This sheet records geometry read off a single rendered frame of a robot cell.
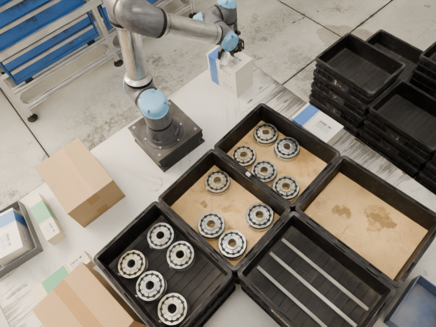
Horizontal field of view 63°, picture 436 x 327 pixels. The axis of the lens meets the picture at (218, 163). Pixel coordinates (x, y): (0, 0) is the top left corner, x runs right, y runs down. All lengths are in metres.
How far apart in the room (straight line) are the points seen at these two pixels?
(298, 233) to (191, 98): 0.92
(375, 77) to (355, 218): 1.11
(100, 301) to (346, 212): 0.93
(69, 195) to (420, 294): 1.38
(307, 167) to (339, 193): 0.16
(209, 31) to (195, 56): 1.77
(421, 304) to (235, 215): 0.72
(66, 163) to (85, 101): 1.50
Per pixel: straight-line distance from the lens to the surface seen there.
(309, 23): 3.40
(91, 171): 1.59
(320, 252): 1.35
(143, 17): 1.23
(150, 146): 1.63
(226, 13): 1.58
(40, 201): 1.76
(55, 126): 3.07
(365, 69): 2.35
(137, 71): 1.50
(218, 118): 1.79
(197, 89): 1.93
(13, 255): 1.71
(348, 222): 1.40
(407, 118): 2.32
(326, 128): 1.64
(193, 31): 1.34
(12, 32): 2.84
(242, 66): 1.75
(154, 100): 1.48
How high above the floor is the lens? 2.11
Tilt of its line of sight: 59 degrees down
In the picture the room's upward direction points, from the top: 12 degrees counter-clockwise
